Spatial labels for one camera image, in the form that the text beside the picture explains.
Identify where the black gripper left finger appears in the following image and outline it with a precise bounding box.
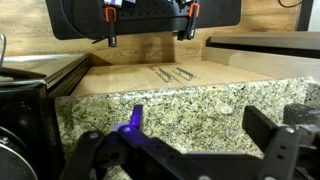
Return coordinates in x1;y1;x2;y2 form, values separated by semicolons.
59;104;158;180

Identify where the stainless steel refrigerator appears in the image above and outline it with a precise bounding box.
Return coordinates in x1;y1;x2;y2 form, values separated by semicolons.
0;33;93;180

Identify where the orange black clamp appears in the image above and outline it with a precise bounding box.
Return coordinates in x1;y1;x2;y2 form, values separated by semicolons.
103;6;119;48
176;2;201;42

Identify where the wooden upper cabinet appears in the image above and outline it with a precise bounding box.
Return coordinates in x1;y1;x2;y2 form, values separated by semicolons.
70;53;278;98

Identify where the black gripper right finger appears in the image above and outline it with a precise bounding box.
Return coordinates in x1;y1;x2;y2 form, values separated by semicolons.
242;105;301;180

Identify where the black pegboard panel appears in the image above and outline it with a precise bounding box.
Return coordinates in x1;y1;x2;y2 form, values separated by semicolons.
44;0;242;41

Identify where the metal bar cabinet handle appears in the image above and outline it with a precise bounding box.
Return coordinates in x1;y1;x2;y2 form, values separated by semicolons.
174;66;197;83
157;66;175;84

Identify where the thin black wall cable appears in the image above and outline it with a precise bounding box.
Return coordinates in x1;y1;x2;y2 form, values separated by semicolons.
278;0;305;9

